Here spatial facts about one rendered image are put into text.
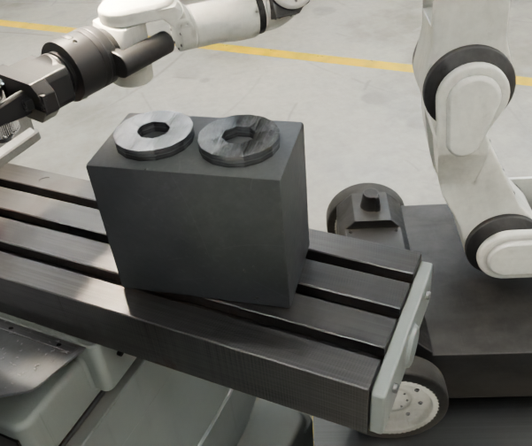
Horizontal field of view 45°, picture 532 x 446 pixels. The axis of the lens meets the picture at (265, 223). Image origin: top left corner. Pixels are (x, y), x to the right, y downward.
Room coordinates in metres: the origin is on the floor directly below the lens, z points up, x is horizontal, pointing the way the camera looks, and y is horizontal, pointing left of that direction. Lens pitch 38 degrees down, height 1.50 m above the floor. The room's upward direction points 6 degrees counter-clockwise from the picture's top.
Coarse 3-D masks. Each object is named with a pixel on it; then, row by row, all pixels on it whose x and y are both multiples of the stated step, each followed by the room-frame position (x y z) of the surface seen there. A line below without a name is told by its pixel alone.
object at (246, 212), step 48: (144, 144) 0.60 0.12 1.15; (192, 144) 0.61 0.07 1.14; (240, 144) 0.58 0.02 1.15; (288, 144) 0.59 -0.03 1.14; (96, 192) 0.59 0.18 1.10; (144, 192) 0.57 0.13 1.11; (192, 192) 0.56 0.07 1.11; (240, 192) 0.54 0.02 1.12; (288, 192) 0.55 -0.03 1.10; (144, 240) 0.58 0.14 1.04; (192, 240) 0.56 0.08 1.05; (240, 240) 0.54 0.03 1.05; (288, 240) 0.54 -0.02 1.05; (144, 288) 0.58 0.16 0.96; (192, 288) 0.56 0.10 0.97; (240, 288) 0.55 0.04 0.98; (288, 288) 0.53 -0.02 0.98
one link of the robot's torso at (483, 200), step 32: (480, 64) 0.88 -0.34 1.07; (448, 96) 0.87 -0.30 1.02; (480, 96) 0.86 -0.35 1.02; (448, 128) 0.87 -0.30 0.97; (480, 128) 0.86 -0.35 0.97; (448, 160) 0.88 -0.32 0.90; (480, 160) 0.88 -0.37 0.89; (448, 192) 0.92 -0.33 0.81; (480, 192) 0.91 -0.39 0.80; (512, 192) 0.90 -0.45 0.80; (480, 224) 0.91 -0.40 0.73; (512, 224) 0.88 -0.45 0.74
